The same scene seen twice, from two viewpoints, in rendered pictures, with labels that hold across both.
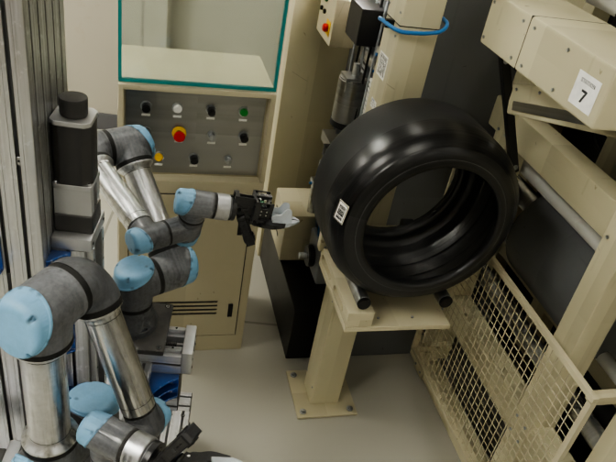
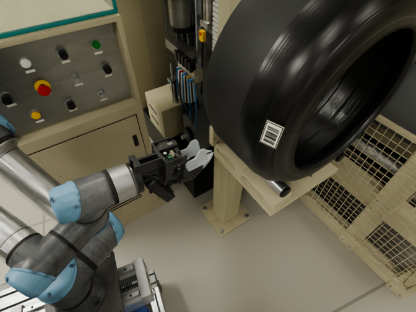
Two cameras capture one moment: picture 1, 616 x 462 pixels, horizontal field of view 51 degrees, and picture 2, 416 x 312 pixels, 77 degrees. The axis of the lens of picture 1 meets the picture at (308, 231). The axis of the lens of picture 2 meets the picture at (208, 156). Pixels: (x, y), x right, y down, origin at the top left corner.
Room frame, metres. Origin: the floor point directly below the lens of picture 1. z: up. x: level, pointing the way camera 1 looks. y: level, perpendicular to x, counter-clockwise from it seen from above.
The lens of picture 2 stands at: (1.18, 0.16, 1.63)
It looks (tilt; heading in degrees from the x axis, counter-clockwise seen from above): 49 degrees down; 345
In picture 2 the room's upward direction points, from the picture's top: straight up
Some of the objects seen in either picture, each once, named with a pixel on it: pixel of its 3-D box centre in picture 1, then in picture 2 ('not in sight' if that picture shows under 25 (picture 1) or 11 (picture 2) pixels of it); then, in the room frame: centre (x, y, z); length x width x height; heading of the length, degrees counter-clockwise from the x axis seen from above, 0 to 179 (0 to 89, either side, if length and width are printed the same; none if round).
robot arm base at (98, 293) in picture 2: (133, 311); (77, 291); (1.48, 0.49, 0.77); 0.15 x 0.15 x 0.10
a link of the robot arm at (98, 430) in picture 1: (108, 436); not in sight; (0.82, 0.32, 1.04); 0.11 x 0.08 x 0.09; 72
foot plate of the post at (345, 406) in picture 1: (321, 391); (225, 212); (2.02, -0.19, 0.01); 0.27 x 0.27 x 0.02; 18
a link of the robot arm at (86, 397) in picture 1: (92, 414); not in sight; (0.99, 0.42, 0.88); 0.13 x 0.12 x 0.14; 162
